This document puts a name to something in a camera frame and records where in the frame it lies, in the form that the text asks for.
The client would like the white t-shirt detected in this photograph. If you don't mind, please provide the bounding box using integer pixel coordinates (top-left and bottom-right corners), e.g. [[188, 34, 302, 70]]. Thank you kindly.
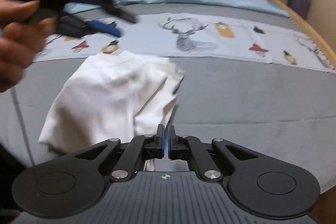
[[39, 51, 185, 153]]

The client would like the person's left hand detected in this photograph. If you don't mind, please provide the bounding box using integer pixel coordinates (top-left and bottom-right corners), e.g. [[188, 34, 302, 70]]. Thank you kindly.
[[1, 1, 55, 93]]

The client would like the patterned light blue bed runner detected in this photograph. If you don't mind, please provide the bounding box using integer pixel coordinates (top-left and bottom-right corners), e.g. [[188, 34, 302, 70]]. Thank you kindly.
[[36, 13, 335, 72]]

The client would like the wooden bed side rail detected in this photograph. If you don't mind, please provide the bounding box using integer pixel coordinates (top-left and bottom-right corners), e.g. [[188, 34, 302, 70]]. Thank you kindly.
[[268, 0, 336, 68]]

